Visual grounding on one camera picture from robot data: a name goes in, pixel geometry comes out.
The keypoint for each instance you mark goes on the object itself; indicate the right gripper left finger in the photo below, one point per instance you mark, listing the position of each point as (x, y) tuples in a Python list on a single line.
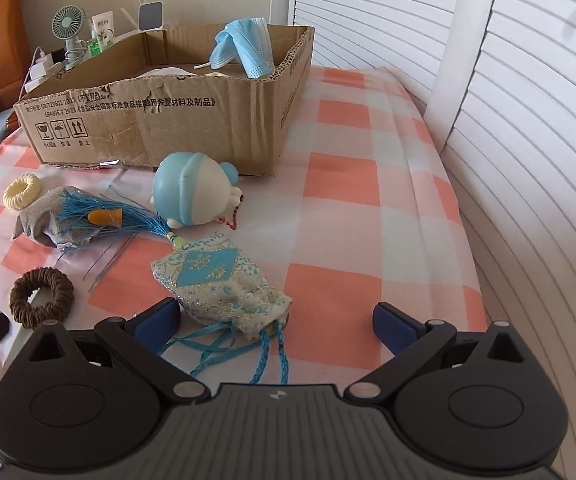
[(151, 329)]

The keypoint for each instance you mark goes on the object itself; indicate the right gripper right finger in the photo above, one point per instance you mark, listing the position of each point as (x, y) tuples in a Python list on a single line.
[(406, 336)]

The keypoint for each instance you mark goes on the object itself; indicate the brown hair scrunchie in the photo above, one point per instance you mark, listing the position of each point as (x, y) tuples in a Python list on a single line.
[(41, 295)]

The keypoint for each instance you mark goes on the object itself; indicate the blue patterned sachet pouch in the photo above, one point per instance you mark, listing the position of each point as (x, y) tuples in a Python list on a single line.
[(223, 290)]

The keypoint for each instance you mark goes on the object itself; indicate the orange finger cot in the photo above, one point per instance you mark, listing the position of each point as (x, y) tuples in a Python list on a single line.
[(106, 217)]

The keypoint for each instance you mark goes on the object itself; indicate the cream hair scrunchie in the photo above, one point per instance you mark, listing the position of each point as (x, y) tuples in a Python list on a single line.
[(22, 192)]

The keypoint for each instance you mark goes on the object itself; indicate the blue white plush toy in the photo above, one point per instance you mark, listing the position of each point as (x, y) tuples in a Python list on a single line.
[(192, 189)]

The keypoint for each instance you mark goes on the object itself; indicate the blue tassel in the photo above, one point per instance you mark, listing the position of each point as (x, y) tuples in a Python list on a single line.
[(137, 219)]

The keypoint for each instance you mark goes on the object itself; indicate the white cloth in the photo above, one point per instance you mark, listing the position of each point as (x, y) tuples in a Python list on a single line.
[(170, 71)]

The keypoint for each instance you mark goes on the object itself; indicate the blue surgical face mask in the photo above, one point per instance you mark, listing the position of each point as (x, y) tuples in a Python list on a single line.
[(247, 41)]

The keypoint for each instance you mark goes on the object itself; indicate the yellow cloth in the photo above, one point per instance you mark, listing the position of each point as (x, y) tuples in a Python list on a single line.
[(215, 75)]

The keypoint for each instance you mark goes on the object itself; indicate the orange white checkered tablecloth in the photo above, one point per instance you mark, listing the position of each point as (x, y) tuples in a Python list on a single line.
[(359, 210)]

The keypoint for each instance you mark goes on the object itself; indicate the brown cardboard box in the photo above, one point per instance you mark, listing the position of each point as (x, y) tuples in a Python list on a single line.
[(100, 113)]

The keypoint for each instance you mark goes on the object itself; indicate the white power strip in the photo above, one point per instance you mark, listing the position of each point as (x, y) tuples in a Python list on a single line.
[(42, 68)]

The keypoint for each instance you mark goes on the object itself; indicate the green box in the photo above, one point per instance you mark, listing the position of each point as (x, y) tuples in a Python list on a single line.
[(94, 47)]

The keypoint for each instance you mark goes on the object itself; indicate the green tube bottle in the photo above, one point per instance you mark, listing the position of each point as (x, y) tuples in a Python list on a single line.
[(105, 38)]

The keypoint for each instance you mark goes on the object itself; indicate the white skincare box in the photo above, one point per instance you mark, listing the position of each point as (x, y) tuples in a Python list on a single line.
[(102, 20)]

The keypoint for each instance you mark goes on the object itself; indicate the phone on white stand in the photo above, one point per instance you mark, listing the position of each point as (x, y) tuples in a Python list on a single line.
[(150, 15)]

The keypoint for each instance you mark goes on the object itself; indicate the small green desk fan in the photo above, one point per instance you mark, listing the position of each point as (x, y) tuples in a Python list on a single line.
[(66, 25)]

